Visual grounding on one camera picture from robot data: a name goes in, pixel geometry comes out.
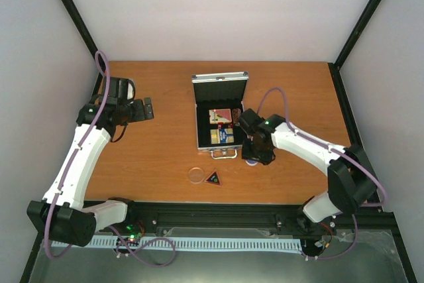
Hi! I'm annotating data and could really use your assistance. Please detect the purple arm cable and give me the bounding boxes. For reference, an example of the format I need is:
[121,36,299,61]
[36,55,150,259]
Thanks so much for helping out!
[256,87,388,261]
[42,50,177,267]

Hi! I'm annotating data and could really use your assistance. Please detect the black aluminium frame rail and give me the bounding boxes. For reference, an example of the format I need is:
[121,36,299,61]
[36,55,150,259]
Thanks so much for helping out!
[41,200,397,241]

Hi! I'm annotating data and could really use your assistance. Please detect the blue gold card deck box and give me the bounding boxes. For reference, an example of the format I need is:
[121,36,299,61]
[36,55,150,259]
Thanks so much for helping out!
[210,128,235,144]

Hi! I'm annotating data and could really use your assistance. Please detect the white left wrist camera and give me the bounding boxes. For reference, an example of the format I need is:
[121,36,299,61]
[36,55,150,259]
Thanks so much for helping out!
[127,79,136,100]

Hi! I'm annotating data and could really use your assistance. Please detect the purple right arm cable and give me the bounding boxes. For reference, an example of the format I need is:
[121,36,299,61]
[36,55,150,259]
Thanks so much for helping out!
[256,87,388,261]

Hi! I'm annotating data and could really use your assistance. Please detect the brown poker chip stack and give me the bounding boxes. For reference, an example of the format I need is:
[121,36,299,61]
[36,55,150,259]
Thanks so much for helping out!
[231,108,242,125]

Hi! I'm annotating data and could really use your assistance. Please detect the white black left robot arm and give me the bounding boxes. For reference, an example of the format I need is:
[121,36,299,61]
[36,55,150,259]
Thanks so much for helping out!
[26,77,154,247]

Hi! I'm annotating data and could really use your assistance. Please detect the aluminium poker case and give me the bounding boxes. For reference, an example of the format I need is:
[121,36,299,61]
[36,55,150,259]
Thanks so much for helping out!
[191,71,249,160]

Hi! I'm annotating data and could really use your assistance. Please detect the white round button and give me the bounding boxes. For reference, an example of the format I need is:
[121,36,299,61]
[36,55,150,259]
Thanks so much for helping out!
[245,160,258,166]

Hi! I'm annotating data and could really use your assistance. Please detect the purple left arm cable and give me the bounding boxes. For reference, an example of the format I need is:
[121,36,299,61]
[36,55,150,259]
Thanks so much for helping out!
[42,50,177,267]

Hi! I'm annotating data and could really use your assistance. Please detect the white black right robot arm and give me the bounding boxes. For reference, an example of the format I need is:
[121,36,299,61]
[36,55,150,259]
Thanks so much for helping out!
[238,109,377,223]

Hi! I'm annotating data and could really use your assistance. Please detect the clear round dealer button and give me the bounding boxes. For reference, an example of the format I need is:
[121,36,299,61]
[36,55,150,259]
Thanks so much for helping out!
[188,167,205,184]

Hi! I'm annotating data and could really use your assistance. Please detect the red black triangular chip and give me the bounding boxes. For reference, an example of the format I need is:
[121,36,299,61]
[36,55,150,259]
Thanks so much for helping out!
[204,170,222,186]

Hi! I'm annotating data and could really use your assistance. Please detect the light blue cable duct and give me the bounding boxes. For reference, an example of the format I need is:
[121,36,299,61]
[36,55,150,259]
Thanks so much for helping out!
[51,233,304,253]

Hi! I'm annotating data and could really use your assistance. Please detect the red yellow card deck box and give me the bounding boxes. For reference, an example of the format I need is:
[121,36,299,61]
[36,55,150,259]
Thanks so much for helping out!
[209,109,233,124]

